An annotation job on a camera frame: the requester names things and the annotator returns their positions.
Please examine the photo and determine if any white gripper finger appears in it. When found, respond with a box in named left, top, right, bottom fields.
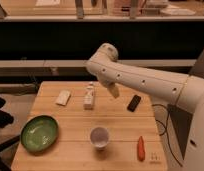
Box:
left=108, top=84, right=119, bottom=98

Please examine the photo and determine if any white sponge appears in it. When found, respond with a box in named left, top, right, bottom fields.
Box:
left=55, top=90, right=71, bottom=106

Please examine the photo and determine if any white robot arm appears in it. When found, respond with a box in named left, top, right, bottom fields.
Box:
left=86, top=43, right=204, bottom=171

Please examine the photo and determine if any black rectangular phone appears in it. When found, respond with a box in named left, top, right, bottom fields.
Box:
left=127, top=95, right=141, bottom=112

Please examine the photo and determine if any white plastic bottle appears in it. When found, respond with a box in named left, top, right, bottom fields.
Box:
left=84, top=82, right=95, bottom=110

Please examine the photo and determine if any white paper cup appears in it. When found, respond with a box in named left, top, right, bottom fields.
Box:
left=89, top=127, right=109, bottom=150

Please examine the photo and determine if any orange carrot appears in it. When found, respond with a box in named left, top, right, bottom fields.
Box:
left=137, top=136, right=145, bottom=161

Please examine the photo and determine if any green bowl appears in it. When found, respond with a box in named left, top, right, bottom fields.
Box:
left=20, top=115, right=59, bottom=153

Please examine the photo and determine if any black chair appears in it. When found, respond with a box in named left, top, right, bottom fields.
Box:
left=0, top=93, right=22, bottom=171

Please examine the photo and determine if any upper wooden shelf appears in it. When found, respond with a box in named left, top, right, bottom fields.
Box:
left=0, top=0, right=204, bottom=21

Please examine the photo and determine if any black cable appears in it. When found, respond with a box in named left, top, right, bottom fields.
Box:
left=152, top=103, right=185, bottom=168

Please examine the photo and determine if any lower metal shelf rail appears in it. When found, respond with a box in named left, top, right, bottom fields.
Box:
left=0, top=59, right=196, bottom=77

